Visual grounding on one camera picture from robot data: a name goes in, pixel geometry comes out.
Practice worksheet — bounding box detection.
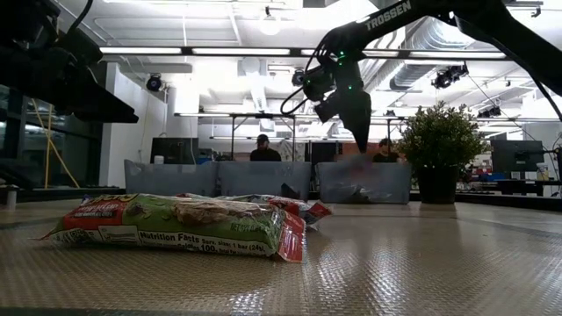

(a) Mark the dark office desk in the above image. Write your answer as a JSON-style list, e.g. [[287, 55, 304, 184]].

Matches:
[[472, 178, 562, 198]]

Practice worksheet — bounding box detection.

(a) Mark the orange partition panel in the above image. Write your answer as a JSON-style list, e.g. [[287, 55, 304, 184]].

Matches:
[[341, 141, 374, 163]]

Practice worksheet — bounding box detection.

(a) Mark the white post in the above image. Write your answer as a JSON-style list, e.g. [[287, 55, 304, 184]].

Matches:
[[0, 183, 21, 211]]

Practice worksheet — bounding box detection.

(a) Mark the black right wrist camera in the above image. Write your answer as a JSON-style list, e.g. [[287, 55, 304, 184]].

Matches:
[[313, 94, 344, 124]]

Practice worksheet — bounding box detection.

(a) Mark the black metal workstation frame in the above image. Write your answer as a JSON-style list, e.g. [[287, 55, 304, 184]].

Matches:
[[228, 112, 296, 162]]

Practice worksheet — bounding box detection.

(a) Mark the black partition panel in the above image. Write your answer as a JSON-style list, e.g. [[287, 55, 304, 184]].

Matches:
[[309, 141, 342, 164]]

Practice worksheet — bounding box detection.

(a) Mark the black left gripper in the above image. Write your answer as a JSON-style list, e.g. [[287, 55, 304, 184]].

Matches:
[[0, 28, 140, 124]]

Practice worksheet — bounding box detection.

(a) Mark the tan silicone baking mat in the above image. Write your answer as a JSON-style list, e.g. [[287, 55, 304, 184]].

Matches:
[[0, 199, 562, 313]]

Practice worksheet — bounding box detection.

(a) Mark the black track light cluster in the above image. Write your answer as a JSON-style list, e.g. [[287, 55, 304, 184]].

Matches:
[[431, 63, 470, 90]]

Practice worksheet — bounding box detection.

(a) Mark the dark computer monitor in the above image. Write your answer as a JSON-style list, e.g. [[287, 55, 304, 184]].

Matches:
[[490, 140, 544, 176]]

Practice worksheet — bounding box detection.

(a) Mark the black computer monitor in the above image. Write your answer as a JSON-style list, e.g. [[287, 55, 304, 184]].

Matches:
[[150, 137, 199, 165]]

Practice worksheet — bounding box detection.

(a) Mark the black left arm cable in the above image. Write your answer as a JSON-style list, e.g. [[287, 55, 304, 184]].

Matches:
[[64, 0, 95, 37]]

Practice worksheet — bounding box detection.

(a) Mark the yellow extension cord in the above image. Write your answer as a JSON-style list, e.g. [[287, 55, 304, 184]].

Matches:
[[31, 98, 81, 190]]

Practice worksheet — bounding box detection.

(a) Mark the person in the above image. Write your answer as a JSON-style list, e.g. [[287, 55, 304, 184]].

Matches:
[[249, 133, 282, 162], [371, 138, 401, 163]]

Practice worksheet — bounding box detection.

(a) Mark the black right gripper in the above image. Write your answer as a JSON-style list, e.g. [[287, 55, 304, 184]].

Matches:
[[335, 81, 372, 154]]

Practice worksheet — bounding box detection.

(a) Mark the potted green plant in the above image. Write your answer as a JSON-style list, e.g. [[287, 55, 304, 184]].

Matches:
[[397, 100, 491, 205]]

